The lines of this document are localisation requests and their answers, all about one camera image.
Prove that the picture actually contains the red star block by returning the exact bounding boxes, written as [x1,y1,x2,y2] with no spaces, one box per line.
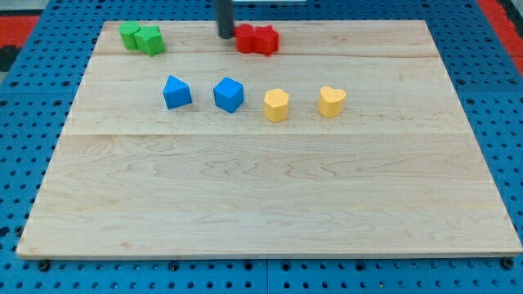
[252,25,279,56]

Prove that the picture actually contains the red circle block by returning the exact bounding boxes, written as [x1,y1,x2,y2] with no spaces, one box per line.
[234,24,255,54]

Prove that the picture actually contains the green star block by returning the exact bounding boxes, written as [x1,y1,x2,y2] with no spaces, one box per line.
[134,25,165,56]

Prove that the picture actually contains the green circle block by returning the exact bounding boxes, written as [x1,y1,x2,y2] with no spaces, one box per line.
[118,20,141,51]

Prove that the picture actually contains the yellow hexagon block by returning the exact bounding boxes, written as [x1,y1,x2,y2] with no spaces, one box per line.
[263,88,289,123]

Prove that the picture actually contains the blue cube block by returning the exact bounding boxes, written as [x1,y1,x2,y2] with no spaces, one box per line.
[213,77,244,113]

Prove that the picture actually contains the yellow heart block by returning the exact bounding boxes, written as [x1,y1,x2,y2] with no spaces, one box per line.
[318,86,346,118]

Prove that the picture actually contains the light wooden board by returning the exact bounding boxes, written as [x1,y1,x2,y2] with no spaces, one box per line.
[16,20,522,261]

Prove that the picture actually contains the blue triangle block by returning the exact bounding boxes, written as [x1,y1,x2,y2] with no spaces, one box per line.
[163,75,192,109]

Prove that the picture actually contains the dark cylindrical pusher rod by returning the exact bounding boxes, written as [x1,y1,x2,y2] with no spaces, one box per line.
[214,0,235,39]

